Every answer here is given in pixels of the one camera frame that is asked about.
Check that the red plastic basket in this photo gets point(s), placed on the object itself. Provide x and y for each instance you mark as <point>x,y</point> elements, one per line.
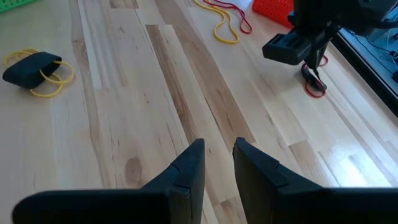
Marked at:
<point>273,11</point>

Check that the black wide rubber band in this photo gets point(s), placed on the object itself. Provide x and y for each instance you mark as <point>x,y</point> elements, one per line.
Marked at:
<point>28,70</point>
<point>308,77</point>

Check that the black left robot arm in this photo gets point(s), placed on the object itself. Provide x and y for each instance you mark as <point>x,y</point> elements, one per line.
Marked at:
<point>379,15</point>

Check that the red rubber band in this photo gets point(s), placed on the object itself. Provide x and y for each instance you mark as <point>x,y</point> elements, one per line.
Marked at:
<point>245,32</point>
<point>314,96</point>

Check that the green plastic basket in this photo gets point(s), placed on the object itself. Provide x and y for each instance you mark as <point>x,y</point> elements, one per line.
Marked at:
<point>12,3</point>

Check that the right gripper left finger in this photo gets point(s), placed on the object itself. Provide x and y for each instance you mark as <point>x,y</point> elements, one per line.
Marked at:
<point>109,208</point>

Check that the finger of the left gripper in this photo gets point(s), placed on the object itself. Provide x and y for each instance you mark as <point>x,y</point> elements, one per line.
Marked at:
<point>312,54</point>
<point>321,51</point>

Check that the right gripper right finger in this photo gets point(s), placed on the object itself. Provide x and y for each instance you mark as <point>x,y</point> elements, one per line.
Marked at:
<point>311,208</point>

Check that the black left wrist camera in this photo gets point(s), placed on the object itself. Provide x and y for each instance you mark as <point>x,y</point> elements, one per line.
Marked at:
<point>286,49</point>

